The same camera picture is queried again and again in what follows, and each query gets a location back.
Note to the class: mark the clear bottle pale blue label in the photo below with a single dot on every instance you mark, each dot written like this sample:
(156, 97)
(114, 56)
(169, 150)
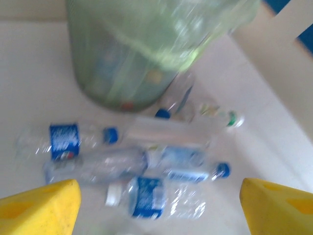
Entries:
(185, 166)

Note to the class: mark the clear bottle blue label white cap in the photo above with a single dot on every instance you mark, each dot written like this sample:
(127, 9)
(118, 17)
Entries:
(146, 198)

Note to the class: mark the plain clear bottle blue cap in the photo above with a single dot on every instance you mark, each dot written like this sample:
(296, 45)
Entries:
(182, 90)

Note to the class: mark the clear bottle barcode label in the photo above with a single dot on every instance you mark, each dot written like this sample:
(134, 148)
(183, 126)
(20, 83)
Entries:
(110, 164)

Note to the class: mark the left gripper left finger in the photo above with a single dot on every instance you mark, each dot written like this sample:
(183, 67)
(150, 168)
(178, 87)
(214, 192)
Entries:
(39, 210)

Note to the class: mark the long clear cylindrical bottle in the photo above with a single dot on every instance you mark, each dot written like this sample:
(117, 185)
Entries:
(166, 131)

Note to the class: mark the clear bottle blue logo label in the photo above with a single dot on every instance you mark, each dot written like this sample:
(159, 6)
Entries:
(64, 140)

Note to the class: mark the pale green bin liner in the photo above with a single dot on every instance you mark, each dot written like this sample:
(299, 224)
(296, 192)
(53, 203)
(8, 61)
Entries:
(190, 36)

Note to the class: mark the small white bottle leaf label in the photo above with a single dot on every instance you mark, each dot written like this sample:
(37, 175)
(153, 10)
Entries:
(215, 111)

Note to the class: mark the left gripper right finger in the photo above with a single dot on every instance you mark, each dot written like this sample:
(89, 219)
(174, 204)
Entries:
(278, 213)

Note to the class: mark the grey mesh waste bin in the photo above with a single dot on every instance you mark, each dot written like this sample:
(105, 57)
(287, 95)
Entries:
(97, 73)

